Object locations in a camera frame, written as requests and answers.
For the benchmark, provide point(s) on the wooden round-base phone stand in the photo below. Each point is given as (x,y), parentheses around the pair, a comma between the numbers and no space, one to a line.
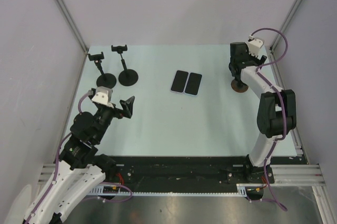
(238,86)

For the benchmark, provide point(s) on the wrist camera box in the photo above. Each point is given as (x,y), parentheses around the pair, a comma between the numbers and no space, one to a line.
(254,45)
(102,96)

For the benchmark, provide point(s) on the phone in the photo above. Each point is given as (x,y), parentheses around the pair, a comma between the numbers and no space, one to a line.
(179,81)
(193,84)

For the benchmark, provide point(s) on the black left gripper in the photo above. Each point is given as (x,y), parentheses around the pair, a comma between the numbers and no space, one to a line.
(127,107)

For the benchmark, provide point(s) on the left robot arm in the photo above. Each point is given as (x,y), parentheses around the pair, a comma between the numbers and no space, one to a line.
(78,169)

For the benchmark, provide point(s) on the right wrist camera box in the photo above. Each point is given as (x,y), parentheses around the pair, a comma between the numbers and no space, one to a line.
(254,45)

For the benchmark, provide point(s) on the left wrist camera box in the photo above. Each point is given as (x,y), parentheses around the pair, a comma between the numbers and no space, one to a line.
(102,96)

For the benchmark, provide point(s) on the black clamp phone stand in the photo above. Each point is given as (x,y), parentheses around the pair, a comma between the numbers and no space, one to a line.
(127,77)

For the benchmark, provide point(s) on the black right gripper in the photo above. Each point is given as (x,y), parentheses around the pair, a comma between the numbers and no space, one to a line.
(262,61)

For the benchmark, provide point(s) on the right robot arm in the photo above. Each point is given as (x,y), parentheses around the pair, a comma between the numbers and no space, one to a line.
(276,114)

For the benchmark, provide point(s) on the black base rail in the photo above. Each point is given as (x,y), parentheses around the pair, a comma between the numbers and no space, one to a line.
(188,175)

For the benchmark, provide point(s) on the black round-base phone stand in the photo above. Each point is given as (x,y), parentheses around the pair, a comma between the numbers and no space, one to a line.
(105,79)

